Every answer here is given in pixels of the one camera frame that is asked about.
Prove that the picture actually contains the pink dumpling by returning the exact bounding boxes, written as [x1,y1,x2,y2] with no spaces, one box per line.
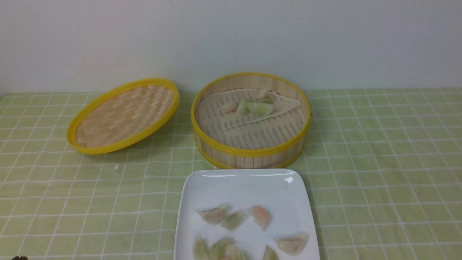
[247,205,272,231]
[221,101,238,114]

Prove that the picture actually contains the small green dumpling steamer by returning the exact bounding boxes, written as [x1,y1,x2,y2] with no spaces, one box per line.
[222,244,249,260]

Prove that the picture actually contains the white square plate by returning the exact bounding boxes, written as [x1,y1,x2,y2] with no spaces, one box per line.
[174,169,320,260]

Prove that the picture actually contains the pale white dumpling on plate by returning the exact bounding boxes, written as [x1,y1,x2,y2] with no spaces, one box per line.
[196,203,228,225]

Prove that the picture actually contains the green dumpling on plate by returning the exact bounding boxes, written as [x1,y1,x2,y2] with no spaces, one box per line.
[220,210,247,230]

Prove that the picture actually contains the pink dumpling on plate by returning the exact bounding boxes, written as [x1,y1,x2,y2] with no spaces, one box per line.
[247,205,272,231]

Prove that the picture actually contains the green dumpling plate bottom middle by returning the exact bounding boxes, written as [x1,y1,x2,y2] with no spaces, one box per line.
[209,238,235,260]

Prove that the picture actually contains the green dumpling plate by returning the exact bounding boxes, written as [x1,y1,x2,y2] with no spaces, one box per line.
[192,235,209,260]
[209,238,235,260]

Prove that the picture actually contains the green dumpling plate bottom left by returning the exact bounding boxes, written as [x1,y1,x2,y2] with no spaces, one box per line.
[192,235,209,260]

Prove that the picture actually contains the yellow rimmed bamboo steamer basket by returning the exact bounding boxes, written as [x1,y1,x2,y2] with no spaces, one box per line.
[190,73,312,169]

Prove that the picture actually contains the slim green dumpling in steamer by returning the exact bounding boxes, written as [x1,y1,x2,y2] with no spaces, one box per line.
[236,98,250,117]

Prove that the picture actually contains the large green dumpling in steamer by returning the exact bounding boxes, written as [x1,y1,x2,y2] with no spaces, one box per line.
[247,102,274,117]

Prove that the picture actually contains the white steamer liner cloth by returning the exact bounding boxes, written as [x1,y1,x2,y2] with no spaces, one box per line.
[195,88,306,150]

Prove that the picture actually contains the yellow rimmed bamboo steamer lid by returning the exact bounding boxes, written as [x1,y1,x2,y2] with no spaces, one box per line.
[66,78,180,155]

